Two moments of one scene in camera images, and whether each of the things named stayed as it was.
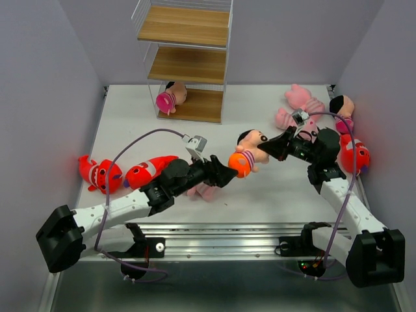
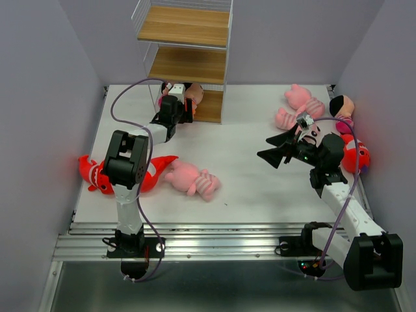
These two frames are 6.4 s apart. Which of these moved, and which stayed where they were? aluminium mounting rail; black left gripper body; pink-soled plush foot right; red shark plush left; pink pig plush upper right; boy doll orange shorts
Moved: boy doll orange shorts; black left gripper body
Stayed: pink pig plush upper right; aluminium mounting rail; red shark plush left; pink-soled plush foot right
